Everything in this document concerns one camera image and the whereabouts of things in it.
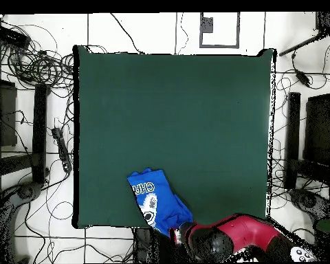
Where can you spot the blue printed shirt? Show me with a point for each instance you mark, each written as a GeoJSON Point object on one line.
{"type": "Point", "coordinates": [162, 203]}

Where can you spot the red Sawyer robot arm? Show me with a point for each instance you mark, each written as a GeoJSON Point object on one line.
{"type": "Point", "coordinates": [244, 231]}

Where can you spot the dark flat panel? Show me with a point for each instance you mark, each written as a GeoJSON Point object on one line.
{"type": "Point", "coordinates": [7, 115]}
{"type": "Point", "coordinates": [319, 129]}

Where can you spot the dark green table cloth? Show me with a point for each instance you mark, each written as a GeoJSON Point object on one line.
{"type": "Point", "coordinates": [181, 123]}

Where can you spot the black power strip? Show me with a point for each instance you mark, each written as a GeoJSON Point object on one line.
{"type": "Point", "coordinates": [62, 148]}

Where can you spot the black round stand base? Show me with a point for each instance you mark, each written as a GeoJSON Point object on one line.
{"type": "Point", "coordinates": [309, 202]}
{"type": "Point", "coordinates": [26, 192]}

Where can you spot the black upright bar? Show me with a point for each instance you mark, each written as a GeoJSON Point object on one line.
{"type": "Point", "coordinates": [40, 132]}
{"type": "Point", "coordinates": [293, 123]}

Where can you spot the black power adapter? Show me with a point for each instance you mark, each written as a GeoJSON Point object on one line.
{"type": "Point", "coordinates": [303, 77]}

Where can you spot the small grey square plate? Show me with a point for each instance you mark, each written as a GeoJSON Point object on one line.
{"type": "Point", "coordinates": [207, 25]}

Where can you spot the black slanted rod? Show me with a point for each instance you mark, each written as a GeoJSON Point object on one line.
{"type": "Point", "coordinates": [299, 46]}

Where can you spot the black electronics box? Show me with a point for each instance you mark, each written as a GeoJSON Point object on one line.
{"type": "Point", "coordinates": [11, 36]}

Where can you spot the black corner equipment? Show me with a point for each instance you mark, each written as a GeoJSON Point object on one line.
{"type": "Point", "coordinates": [328, 22]}

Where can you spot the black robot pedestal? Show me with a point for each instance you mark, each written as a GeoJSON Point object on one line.
{"type": "Point", "coordinates": [159, 250]}

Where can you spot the grey rectangular floor frame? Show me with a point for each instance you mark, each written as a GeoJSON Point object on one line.
{"type": "Point", "coordinates": [238, 30]}

